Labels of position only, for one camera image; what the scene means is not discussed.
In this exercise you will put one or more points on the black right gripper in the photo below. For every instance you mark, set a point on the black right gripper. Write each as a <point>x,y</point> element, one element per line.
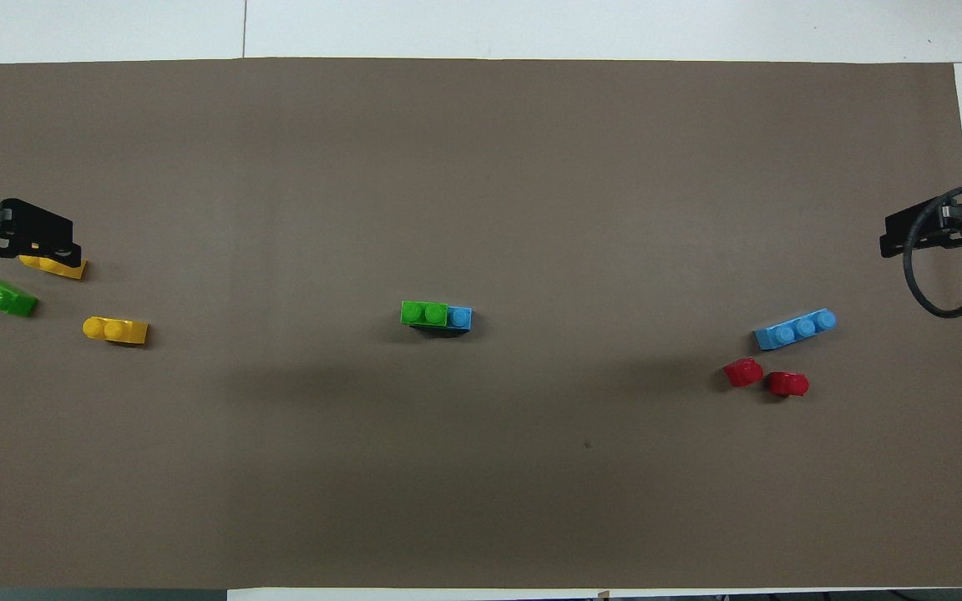
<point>924,221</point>

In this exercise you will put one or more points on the green two-stud toy block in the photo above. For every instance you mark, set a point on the green two-stud toy block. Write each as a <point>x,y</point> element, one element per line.
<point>2,299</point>
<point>422,315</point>

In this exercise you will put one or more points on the blue three-stud toy block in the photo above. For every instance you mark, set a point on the blue three-stud toy block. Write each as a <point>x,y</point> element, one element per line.
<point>461,319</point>
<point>794,330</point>

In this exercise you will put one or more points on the yellow two-stud toy block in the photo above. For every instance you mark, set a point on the yellow two-stud toy block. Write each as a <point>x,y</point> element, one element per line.
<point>118,331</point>
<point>63,269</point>

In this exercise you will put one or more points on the brown paper table mat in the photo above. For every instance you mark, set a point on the brown paper table mat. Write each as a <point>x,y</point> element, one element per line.
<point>481,167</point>

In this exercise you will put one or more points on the red single-stud toy block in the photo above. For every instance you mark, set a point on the red single-stud toy block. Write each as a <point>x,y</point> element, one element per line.
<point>788,385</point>
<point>743,373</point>

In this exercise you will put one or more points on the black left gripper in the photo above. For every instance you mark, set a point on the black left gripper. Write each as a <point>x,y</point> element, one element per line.
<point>30,225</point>

